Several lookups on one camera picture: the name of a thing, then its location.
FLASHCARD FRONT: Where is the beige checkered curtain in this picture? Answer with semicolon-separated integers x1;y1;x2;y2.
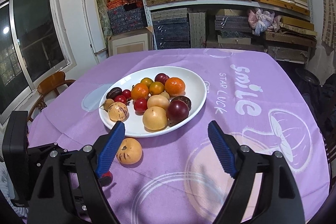
322;0;336;50

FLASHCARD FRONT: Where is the red plum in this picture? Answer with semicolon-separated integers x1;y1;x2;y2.
154;73;169;85

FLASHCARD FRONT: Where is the metal storage shelf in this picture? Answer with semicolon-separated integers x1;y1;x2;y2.
132;0;317;64

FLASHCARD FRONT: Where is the dark wrinkled purple fruit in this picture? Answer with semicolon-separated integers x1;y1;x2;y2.
106;87;122;100

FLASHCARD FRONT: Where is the small mandarin orange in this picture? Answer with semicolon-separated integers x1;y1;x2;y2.
165;77;186;97

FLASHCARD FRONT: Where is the striped pepino melon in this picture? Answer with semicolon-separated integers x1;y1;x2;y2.
116;138;142;165
108;102;129;122

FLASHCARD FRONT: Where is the dark passion fruit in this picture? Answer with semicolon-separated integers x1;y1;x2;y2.
171;96;191;110

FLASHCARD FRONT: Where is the large mandarin orange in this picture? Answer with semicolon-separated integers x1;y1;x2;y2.
131;83;149;101

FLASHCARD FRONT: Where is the framed picture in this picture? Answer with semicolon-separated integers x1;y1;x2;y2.
108;28;153;57

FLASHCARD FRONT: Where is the window with metal frame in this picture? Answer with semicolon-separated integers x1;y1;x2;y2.
1;0;76;124

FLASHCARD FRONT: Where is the small tan longan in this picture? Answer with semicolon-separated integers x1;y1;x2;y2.
160;92;170;100

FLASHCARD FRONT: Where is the red cherry tomato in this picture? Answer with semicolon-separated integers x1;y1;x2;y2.
134;98;147;114
122;89;131;100
101;171;113;181
113;95;127;105

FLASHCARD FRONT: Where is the large yellow passion fruit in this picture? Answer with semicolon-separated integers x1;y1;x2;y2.
142;106;168;131

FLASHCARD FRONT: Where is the wooden chair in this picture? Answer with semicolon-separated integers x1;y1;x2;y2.
27;71;75;122

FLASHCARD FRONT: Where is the crumpled pink cloth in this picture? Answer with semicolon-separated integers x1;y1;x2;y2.
248;7;281;36

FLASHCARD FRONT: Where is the dark purple plum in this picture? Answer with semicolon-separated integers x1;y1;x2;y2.
166;101;189;123

